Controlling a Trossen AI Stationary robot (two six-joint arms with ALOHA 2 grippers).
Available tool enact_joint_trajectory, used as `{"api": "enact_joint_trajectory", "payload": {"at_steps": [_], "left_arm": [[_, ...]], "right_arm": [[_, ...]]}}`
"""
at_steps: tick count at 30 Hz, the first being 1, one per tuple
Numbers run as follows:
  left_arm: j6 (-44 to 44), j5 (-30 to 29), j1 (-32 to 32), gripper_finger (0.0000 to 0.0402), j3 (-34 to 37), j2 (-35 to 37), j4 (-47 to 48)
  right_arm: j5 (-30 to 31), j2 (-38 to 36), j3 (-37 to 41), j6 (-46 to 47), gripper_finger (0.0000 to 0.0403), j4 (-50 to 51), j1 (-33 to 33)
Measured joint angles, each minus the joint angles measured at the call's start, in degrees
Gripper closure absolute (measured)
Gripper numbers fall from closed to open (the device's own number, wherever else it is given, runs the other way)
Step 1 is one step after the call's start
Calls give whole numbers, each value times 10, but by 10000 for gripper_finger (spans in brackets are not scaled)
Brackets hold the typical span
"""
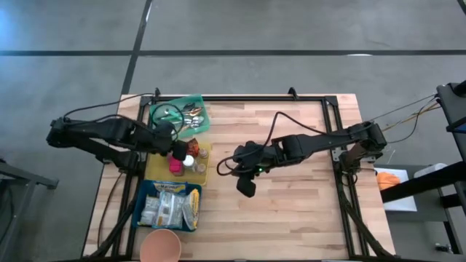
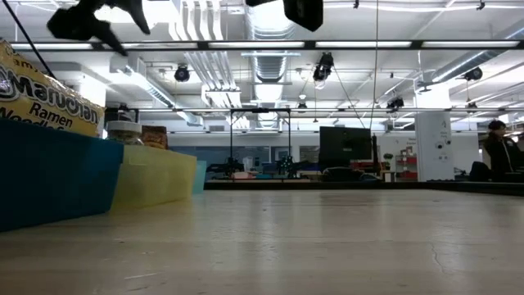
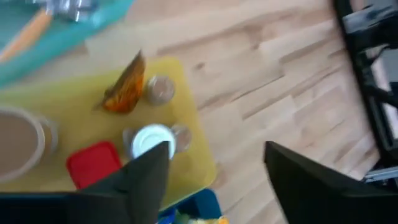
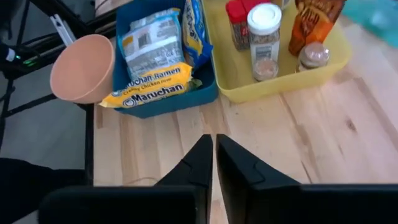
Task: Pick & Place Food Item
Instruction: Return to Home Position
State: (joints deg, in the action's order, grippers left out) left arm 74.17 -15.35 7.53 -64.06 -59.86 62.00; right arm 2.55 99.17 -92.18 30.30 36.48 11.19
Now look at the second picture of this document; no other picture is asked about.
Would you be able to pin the square glass herb jar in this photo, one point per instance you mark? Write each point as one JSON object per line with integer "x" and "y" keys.
{"x": 123, "y": 131}

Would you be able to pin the yellow translucent plastic bin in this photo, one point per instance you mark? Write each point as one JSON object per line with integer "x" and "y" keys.
{"x": 155, "y": 176}

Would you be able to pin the person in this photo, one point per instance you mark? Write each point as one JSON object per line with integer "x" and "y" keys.
{"x": 501, "y": 153}

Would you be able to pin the yellow Maruchan ramen packet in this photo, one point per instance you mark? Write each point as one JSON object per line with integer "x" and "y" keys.
{"x": 41, "y": 102}

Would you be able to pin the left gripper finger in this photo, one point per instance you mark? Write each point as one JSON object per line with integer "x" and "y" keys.
{"x": 112, "y": 39}
{"x": 137, "y": 14}

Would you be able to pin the red storage shelf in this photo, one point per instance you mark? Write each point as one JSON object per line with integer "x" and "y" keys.
{"x": 407, "y": 166}

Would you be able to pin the dark teal plastic bin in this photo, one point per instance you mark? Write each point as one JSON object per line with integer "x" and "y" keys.
{"x": 53, "y": 184}

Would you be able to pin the black hanging camera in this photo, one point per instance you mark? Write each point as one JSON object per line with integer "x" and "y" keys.
{"x": 323, "y": 67}

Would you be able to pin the black background rig frame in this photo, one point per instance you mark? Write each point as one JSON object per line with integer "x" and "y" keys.
{"x": 260, "y": 110}

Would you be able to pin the black bag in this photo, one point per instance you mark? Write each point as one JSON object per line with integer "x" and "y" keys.
{"x": 479, "y": 172}

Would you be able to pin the black ceiling spotlight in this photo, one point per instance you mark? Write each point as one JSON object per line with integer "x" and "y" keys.
{"x": 474, "y": 73}
{"x": 396, "y": 103}
{"x": 182, "y": 73}

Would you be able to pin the silver ventilation duct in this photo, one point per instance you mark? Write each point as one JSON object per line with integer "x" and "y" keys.
{"x": 268, "y": 67}

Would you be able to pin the black computer monitor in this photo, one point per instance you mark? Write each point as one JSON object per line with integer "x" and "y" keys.
{"x": 346, "y": 143}

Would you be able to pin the black aluminium rig frame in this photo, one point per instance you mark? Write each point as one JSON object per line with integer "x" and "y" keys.
{"x": 368, "y": 185}

